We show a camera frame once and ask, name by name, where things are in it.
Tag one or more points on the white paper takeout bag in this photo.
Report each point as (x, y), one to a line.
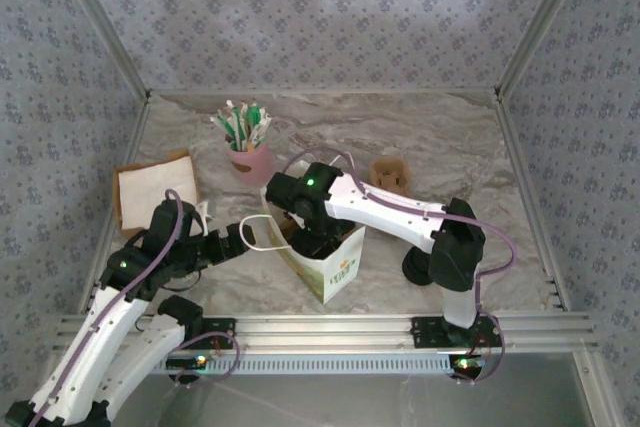
(340, 272)

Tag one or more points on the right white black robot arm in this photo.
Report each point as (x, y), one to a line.
(380, 207)

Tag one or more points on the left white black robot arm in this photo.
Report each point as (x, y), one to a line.
(100, 337)

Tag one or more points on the pink straw holder cup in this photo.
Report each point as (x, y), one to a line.
(252, 167)

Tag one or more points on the brown napkin tray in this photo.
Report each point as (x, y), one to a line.
(116, 202)

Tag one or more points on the wrapped green straw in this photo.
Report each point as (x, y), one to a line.
(261, 132)
(234, 122)
(220, 124)
(256, 114)
(245, 119)

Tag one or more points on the small LED circuit board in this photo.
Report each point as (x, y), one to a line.
(182, 362)
(462, 364)

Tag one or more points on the stack of black lids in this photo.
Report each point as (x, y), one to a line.
(417, 269)

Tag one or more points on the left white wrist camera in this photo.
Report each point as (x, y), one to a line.
(202, 214)

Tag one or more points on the aluminium mounting rail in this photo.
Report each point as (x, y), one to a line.
(325, 329)

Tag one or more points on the aluminium frame post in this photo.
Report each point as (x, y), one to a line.
(540, 22)
(106, 22)

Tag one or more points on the aluminium frame leg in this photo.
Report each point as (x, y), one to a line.
(597, 397)

